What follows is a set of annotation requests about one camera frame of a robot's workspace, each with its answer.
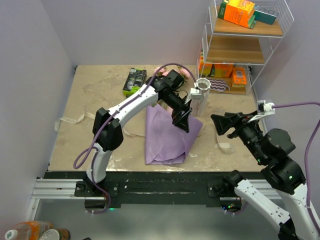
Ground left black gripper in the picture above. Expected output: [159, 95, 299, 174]
[161, 91, 193, 133]

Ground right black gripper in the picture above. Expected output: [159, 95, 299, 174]
[210, 108, 267, 163]

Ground purple wrapping paper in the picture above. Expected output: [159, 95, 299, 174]
[144, 104, 203, 165]

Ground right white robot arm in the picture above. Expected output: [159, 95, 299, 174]
[211, 112, 320, 240]

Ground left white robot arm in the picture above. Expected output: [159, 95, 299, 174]
[73, 70, 191, 196]

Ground white ribbed ceramic vase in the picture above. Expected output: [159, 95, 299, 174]
[195, 78, 211, 117]

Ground beige ribbon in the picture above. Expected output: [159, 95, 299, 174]
[54, 112, 235, 155]

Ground purple wavy eye mask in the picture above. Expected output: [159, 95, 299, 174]
[207, 78, 230, 93]

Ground orange packet bottom right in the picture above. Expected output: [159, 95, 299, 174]
[231, 67, 247, 88]

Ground pink rose bouquet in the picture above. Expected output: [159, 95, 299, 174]
[157, 66, 191, 89]

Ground orange box bottom middle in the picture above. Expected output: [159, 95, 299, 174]
[213, 63, 234, 78]

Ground orange box bottom left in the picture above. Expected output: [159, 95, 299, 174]
[198, 51, 213, 77]

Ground black green product box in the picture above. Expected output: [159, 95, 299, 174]
[122, 67, 147, 98]

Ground orange green box top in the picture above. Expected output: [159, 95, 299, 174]
[217, 0, 256, 29]

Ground teal box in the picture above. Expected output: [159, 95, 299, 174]
[254, 5, 279, 25]

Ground tin can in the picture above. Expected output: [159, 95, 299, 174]
[39, 228, 71, 240]

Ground orange juice bottle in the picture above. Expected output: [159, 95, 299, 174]
[4, 221, 54, 240]

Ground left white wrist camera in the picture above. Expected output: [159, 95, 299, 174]
[189, 87, 203, 101]

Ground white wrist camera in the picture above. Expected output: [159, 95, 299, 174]
[189, 87, 203, 101]
[248, 100, 276, 123]

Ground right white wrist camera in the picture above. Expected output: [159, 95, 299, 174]
[248, 100, 276, 123]

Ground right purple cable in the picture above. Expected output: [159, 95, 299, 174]
[226, 100, 320, 233]

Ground purple cable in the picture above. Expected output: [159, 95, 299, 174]
[72, 62, 200, 215]
[226, 100, 320, 233]

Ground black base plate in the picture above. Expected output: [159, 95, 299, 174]
[43, 171, 236, 210]

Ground white wire wooden shelf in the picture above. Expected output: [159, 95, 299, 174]
[196, 0, 294, 95]

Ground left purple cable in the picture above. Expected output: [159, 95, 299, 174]
[72, 62, 200, 215]

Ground aluminium rail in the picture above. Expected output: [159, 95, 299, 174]
[24, 178, 104, 222]

